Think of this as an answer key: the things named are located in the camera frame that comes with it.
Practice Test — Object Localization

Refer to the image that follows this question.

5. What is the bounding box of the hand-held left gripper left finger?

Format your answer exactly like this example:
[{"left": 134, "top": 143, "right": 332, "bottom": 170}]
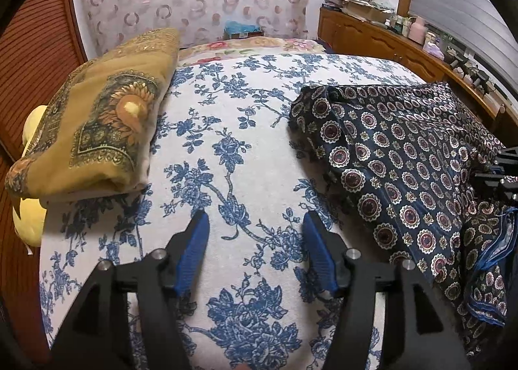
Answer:
[{"left": 51, "top": 210, "right": 210, "bottom": 370}]

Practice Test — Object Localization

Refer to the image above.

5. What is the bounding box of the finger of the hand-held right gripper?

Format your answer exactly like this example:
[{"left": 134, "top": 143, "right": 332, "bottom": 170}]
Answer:
[
  {"left": 474, "top": 173, "right": 518, "bottom": 209},
  {"left": 491, "top": 147, "right": 518, "bottom": 172}
]

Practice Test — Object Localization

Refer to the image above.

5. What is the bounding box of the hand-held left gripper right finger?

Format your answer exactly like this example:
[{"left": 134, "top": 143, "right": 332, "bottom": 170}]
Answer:
[{"left": 303, "top": 211, "right": 470, "bottom": 370}]

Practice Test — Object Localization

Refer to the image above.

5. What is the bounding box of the navy medallion print garment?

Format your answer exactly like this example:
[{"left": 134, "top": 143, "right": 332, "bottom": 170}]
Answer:
[{"left": 287, "top": 83, "right": 518, "bottom": 354}]

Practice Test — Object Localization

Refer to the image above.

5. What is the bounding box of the row of dark small objects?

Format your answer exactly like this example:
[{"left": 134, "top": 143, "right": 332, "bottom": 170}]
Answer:
[{"left": 444, "top": 50, "right": 491, "bottom": 92}]

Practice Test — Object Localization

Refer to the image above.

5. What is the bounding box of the white blue floral bedsheet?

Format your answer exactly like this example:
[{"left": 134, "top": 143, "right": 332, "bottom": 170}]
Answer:
[{"left": 38, "top": 52, "right": 438, "bottom": 370}]

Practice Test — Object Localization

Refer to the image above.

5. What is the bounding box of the white window blind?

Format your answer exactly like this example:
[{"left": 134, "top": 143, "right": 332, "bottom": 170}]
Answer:
[{"left": 409, "top": 0, "right": 518, "bottom": 99}]

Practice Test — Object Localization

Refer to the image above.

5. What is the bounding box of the pink thermos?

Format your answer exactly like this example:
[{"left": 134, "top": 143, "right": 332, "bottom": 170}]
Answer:
[{"left": 407, "top": 16, "right": 428, "bottom": 45}]

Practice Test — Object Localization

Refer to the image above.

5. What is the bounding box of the pale yellow pillow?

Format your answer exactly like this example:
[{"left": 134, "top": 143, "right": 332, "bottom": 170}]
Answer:
[{"left": 12, "top": 105, "right": 49, "bottom": 247}]

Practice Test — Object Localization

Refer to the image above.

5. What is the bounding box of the mustard patterned folded cloth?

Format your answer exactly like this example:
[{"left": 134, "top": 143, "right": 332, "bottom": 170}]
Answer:
[{"left": 5, "top": 28, "right": 181, "bottom": 198}]

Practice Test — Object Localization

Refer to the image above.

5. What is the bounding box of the wooden cabinet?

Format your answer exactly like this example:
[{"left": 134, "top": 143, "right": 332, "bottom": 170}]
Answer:
[{"left": 318, "top": 7, "right": 511, "bottom": 128}]

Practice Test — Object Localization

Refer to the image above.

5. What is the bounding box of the pile of papers and boxes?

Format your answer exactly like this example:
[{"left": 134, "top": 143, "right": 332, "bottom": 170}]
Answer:
[{"left": 324, "top": 0, "right": 395, "bottom": 23}]

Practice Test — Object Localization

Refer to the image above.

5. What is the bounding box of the beige rose print blanket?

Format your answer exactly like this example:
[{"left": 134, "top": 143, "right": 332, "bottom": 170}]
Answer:
[{"left": 178, "top": 38, "right": 324, "bottom": 67}]

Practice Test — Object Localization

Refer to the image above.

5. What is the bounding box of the teal box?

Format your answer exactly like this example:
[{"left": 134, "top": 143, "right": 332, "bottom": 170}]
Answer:
[{"left": 224, "top": 21, "right": 265, "bottom": 39}]

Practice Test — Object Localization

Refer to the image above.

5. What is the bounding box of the wooden louvered door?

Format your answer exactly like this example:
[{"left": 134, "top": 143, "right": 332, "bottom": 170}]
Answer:
[{"left": 0, "top": 0, "right": 87, "bottom": 160}]

